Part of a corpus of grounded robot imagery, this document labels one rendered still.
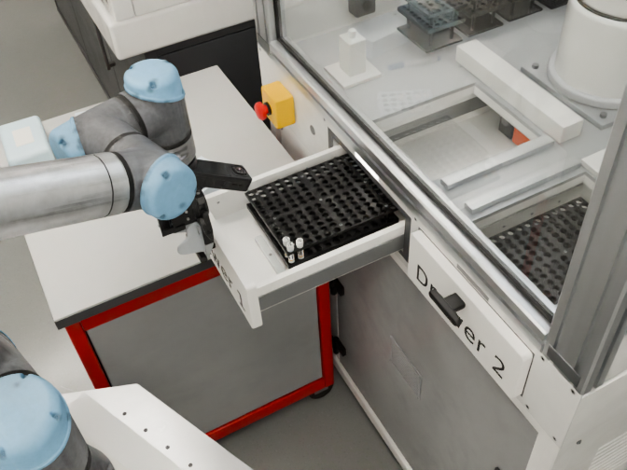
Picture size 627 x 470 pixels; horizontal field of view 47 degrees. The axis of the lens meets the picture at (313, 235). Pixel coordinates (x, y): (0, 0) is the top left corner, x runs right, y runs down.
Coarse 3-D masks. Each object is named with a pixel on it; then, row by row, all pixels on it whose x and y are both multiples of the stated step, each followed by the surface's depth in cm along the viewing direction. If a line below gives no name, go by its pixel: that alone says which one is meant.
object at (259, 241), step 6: (258, 240) 131; (264, 240) 131; (258, 246) 131; (264, 246) 130; (264, 252) 129; (270, 252) 129; (270, 258) 128; (276, 258) 128; (276, 264) 127; (276, 270) 126; (282, 270) 126
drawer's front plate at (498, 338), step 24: (408, 264) 126; (432, 264) 117; (456, 288) 112; (456, 312) 116; (480, 312) 108; (480, 336) 111; (504, 336) 105; (480, 360) 114; (504, 360) 107; (528, 360) 103; (504, 384) 110
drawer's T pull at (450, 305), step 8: (432, 296) 113; (440, 296) 112; (448, 296) 112; (456, 296) 112; (440, 304) 111; (448, 304) 111; (456, 304) 111; (464, 304) 111; (448, 312) 110; (456, 320) 109
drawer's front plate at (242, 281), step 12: (216, 228) 123; (216, 240) 121; (228, 240) 121; (216, 252) 125; (228, 252) 119; (216, 264) 129; (228, 264) 119; (240, 264) 117; (240, 276) 115; (240, 288) 118; (252, 288) 114; (240, 300) 122; (252, 300) 116; (252, 312) 118; (252, 324) 120
